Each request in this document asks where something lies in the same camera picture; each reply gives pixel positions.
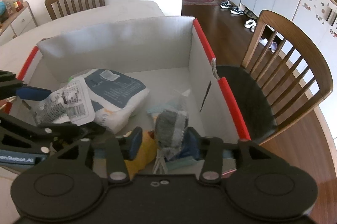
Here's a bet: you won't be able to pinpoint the white sideboard cabinet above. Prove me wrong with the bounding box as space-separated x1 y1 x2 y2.
0 1 38 46

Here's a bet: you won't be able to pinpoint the white slippers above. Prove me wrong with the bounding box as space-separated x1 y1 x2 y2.
244 19 257 32

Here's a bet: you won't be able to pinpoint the wooden chair at right side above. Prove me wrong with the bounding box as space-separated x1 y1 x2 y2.
217 10 334 144

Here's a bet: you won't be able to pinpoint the red cardboard box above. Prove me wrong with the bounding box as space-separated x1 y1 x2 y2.
7 16 250 143

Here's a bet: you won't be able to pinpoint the blue globe toy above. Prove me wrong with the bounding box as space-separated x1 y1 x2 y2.
0 1 7 16

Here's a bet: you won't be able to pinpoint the clear bag black contents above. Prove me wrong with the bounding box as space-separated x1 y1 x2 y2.
148 89 191 161

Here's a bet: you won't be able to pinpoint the yellow snack packet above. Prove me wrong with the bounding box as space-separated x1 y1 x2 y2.
124 131 158 179

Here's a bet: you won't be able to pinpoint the white printed label wrapper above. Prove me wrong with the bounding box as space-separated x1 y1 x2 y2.
31 77 95 126

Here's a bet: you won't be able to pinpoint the dark blue white bag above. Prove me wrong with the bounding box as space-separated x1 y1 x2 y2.
69 69 150 134

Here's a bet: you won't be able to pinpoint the pair of sneakers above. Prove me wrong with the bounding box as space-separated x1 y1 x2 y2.
220 0 245 15

